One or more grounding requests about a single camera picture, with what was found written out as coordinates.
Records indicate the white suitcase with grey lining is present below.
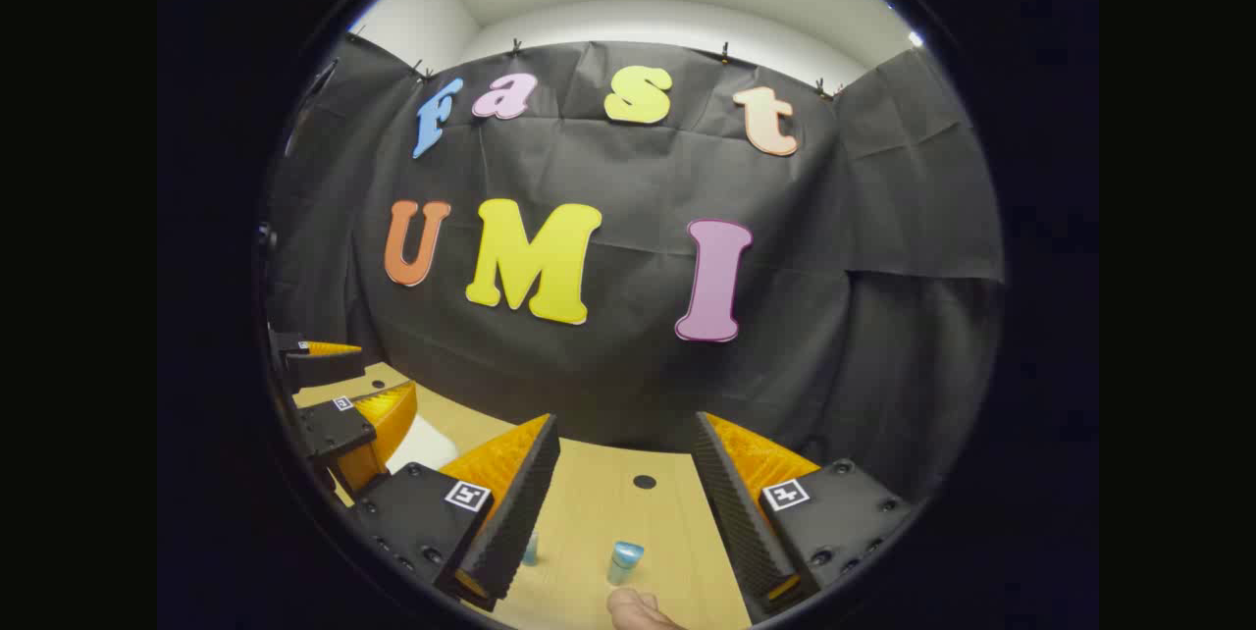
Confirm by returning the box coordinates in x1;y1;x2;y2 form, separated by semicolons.
386;412;460;476

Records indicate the black backdrop cloth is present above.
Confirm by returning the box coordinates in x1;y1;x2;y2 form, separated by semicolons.
263;33;1006;503

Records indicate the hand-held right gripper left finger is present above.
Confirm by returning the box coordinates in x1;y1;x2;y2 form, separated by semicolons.
348;413;562;611

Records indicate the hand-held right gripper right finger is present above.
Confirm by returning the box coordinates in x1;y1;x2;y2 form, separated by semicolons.
692;410;916;623

